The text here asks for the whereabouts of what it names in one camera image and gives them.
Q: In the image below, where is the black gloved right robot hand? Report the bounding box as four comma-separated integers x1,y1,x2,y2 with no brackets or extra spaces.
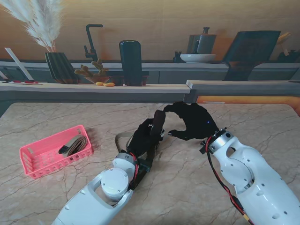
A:
163,101,220,141

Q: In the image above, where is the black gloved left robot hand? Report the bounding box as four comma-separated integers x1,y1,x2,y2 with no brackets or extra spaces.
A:
127,118,165,160

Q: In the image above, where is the olive canvas belt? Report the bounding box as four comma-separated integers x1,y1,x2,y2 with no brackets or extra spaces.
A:
114,131,135,157

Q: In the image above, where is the beige woven belt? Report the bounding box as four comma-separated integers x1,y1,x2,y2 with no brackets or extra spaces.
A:
58,136,89,157

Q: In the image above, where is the pink plastic storage basket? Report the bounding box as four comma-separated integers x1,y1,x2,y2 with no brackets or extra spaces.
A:
19,124,94,180

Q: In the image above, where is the grey kitchen counter wood top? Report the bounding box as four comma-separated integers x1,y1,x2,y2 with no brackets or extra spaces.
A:
0,60,300,117

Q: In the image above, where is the white ceramic bowl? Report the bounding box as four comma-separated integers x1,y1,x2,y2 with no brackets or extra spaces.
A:
180,53,217,63

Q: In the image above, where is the dark low tray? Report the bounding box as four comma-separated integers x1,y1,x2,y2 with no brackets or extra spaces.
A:
106,70,150,86

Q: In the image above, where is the tall black cylinder container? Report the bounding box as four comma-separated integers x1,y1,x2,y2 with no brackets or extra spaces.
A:
119,40,143,87

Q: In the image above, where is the grey ceramic jug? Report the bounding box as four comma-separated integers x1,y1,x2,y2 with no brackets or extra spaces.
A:
187,26,218,55

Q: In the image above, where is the cactus plant in bowl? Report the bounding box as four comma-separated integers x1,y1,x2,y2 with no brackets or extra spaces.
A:
74,58,111,84

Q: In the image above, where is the dark tilted panel stand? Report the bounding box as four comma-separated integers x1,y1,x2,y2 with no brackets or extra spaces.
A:
221,30,281,82

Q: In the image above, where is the dark ribbed vase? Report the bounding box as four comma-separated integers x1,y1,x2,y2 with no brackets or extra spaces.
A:
45,52,79,84

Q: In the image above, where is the black kitchen faucet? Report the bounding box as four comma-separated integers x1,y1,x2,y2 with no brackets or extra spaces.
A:
84,23,104,62

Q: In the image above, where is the yellow wooden spatula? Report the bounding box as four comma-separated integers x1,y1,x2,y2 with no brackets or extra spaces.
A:
277,31,293,56

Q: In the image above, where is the plate with red food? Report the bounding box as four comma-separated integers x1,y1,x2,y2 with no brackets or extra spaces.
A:
8,80,45,86

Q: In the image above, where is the white leaning board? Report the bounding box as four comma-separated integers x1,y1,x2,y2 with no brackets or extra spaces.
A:
4,47,35,81

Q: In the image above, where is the white pampas grass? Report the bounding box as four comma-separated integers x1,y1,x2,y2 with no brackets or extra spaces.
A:
0,0,64,53

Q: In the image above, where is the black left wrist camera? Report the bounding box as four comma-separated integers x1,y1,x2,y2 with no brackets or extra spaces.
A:
137,159,150,174

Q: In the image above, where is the red black left arm cable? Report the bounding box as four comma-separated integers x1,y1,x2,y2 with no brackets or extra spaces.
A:
128,152,140,190

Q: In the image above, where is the red black arm cable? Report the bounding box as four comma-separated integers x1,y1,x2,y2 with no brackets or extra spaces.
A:
128,152,140,190
205,137,255,225

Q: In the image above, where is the red black right arm cable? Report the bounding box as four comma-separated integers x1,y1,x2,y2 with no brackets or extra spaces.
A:
205,137,255,225

